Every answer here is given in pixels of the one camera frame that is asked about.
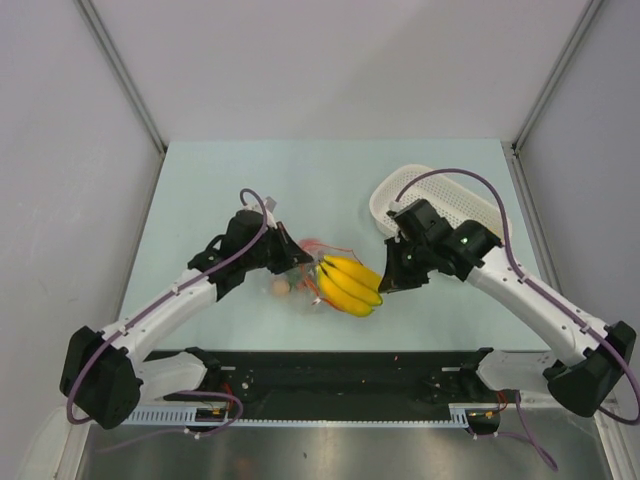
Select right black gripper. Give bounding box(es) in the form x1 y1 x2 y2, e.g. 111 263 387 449
382 235 435 293

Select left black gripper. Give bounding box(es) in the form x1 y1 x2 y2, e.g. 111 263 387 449
242 221 312 275

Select clear zip top bag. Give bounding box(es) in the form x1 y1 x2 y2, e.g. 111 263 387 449
264 237 367 315

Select yellow fake bananas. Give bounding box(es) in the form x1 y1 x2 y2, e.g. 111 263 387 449
316 255 383 318

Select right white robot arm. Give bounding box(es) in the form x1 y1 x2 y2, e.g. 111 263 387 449
378 199 637 417

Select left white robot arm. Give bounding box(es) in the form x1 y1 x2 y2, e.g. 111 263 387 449
60 209 313 429

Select beige fake egg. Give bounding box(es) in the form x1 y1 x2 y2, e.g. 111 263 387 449
271 279 290 296

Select white perforated plastic basket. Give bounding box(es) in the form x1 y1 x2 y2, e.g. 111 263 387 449
369 164 504 240

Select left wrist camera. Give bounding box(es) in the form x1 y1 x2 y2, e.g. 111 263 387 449
263 196 277 213

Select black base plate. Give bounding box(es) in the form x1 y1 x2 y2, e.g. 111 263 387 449
144 349 501 422

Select white cable duct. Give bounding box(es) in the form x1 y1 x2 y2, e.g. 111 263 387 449
122 404 502 429

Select aluminium frame rail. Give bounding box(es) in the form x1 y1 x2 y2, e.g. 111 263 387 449
521 390 617 418

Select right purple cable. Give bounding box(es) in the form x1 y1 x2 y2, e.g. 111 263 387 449
389 167 640 472

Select purple cable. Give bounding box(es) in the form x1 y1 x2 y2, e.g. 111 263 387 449
65 187 245 451
389 167 640 472

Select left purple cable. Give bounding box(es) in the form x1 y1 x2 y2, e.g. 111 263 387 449
65 187 245 451

